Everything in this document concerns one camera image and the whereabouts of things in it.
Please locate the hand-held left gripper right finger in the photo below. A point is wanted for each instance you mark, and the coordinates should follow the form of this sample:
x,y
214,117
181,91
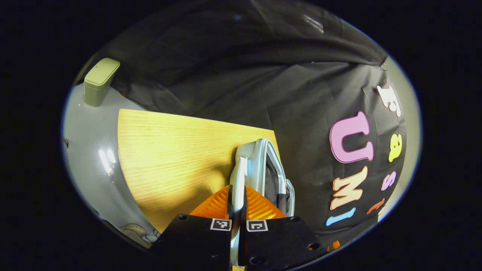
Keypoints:
x,y
243,207

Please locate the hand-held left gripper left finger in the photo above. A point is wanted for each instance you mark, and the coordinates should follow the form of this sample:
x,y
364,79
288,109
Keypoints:
x,y
230,207

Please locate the light blue suitcase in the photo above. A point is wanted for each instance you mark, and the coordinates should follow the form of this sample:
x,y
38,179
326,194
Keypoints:
x,y
252,165

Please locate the pale patterned object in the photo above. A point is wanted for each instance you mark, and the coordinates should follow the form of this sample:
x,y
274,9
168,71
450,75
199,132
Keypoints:
x,y
135,230

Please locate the black backdrop cloth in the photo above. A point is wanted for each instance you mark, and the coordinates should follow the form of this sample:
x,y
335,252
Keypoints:
x,y
226,75

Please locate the olive green bin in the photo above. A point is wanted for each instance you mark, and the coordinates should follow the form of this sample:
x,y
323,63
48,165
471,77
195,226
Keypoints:
x,y
98,82

